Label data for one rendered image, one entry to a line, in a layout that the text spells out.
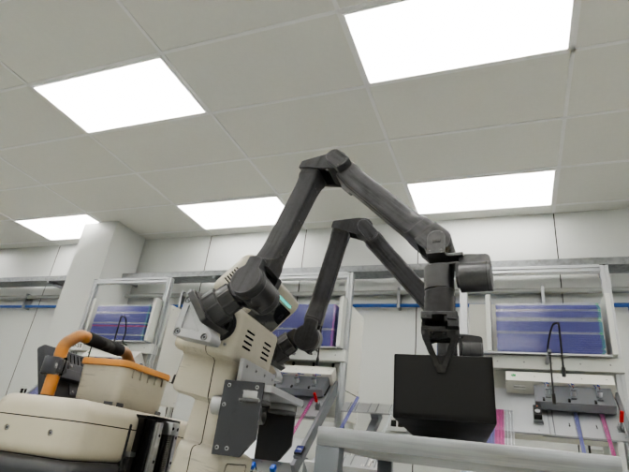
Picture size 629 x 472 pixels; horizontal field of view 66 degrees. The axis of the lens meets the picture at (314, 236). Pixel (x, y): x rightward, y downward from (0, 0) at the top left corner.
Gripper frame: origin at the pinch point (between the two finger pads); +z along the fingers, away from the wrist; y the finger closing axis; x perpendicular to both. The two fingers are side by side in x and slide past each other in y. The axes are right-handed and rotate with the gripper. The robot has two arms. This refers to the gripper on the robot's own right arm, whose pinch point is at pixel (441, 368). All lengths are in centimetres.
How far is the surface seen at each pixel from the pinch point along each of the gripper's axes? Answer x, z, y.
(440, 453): 0.2, 14.3, -6.5
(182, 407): 261, -28, 364
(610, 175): -123, -208, 269
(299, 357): 91, -45, 199
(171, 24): 154, -213, 79
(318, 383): 75, -28, 190
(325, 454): 18.6, 15.9, -6.4
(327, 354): 73, -47, 197
